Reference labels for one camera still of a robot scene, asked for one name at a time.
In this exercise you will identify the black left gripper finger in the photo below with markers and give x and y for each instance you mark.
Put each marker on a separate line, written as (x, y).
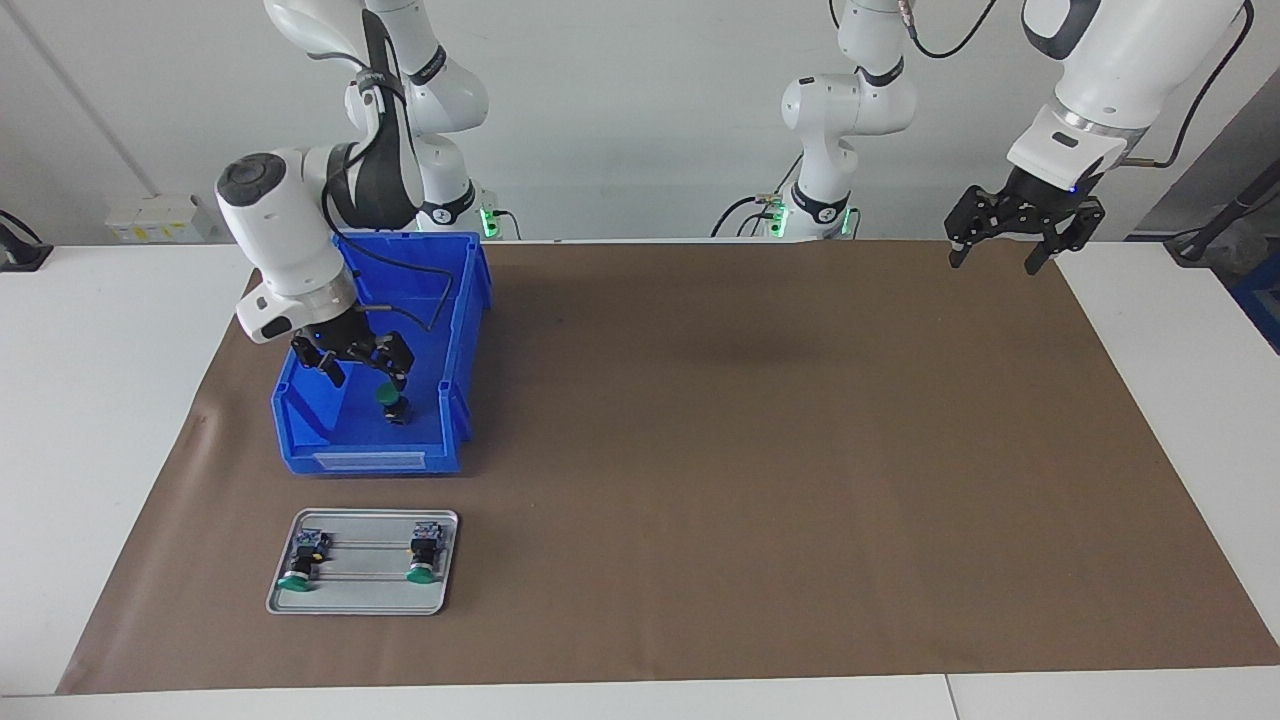
(975, 215)
(1075, 225)

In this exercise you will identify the black clamp mount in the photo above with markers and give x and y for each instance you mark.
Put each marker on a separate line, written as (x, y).
(20, 255)

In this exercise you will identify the blue plastic storage bin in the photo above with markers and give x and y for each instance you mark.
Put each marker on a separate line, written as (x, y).
(450, 330)

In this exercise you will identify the blue crate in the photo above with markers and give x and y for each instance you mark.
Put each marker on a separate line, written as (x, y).
(1262, 300)

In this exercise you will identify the brown paper table mat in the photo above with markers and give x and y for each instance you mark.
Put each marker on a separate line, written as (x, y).
(800, 550)

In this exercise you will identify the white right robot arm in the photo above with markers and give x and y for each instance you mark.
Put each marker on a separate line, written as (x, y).
(280, 220)

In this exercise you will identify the green push button switch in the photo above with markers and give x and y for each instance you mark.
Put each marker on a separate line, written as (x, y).
(303, 560)
(388, 396)
(424, 555)

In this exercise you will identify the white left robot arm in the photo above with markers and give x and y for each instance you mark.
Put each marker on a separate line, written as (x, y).
(1130, 60)

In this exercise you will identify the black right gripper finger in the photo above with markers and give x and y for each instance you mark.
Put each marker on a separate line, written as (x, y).
(322, 362)
(400, 360)

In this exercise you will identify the black stand pole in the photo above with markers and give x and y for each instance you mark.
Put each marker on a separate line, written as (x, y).
(1225, 215)

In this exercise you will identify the green lit connector box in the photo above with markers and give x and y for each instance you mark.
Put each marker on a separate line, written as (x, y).
(490, 220)
(775, 212)

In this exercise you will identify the white wall socket box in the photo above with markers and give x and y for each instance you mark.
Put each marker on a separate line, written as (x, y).
(160, 218)

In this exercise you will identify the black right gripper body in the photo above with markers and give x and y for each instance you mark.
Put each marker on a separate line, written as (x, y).
(345, 338)

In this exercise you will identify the grey metal tray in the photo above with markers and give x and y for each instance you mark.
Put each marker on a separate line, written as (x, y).
(365, 597)

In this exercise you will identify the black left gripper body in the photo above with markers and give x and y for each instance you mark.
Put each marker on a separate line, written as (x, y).
(1045, 195)

